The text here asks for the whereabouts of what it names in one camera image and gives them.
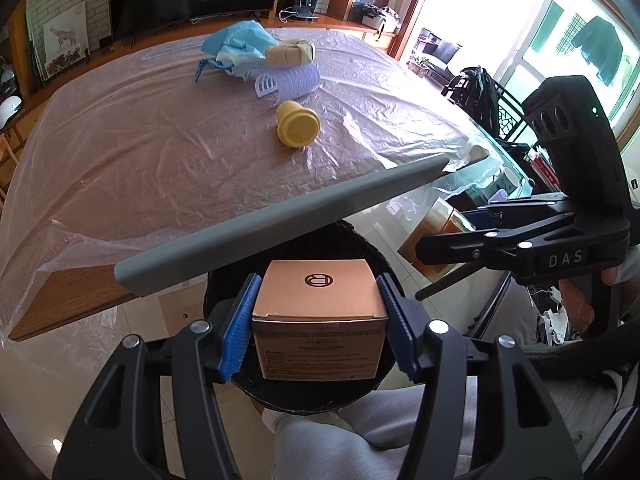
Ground beige tape roll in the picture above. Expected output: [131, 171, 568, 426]
[264, 39, 316, 67]

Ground dark wooden chair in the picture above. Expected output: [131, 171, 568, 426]
[442, 75, 531, 147]

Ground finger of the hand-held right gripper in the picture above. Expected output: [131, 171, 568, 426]
[462, 191, 578, 233]
[414, 227, 543, 302]

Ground long grey strip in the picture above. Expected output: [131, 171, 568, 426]
[114, 154, 449, 299]

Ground black trash bin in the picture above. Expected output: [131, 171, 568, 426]
[202, 220, 401, 413]

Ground person's right forearm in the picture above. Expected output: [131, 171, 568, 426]
[520, 310, 640, 382]

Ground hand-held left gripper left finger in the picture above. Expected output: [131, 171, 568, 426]
[52, 272, 263, 480]

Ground black sofa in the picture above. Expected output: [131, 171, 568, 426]
[417, 27, 463, 81]

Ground red flower picture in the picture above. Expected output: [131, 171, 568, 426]
[44, 47, 91, 80]

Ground clear plastic table cover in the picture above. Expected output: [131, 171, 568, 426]
[0, 27, 503, 358]

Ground person's grey pants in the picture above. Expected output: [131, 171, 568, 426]
[260, 277, 640, 480]

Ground person's right hand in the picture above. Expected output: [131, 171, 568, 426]
[559, 265, 633, 334]

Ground hanging dark green garment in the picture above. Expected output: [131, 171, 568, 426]
[572, 16, 626, 86]

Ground golden box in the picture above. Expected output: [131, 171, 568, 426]
[398, 197, 476, 281]

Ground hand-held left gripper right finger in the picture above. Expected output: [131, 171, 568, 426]
[375, 272, 586, 480]

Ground yellow plastic cup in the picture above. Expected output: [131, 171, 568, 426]
[276, 100, 321, 150]

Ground purple hair roller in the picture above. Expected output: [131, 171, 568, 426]
[254, 62, 322, 101]

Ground black jacket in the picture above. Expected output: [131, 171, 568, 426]
[452, 66, 501, 133]

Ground white helmet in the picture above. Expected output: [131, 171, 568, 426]
[0, 96, 23, 128]

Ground giraffe painting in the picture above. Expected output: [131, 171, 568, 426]
[42, 2, 88, 56]

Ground white printer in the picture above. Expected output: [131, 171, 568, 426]
[361, 4, 401, 36]

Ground brown cardboard box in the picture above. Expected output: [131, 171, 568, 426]
[251, 259, 391, 382]

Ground blue drawstring bag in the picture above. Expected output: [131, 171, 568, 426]
[194, 20, 281, 83]

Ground glass side table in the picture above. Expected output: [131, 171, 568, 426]
[440, 127, 551, 241]

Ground red books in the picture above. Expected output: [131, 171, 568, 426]
[530, 147, 558, 191]

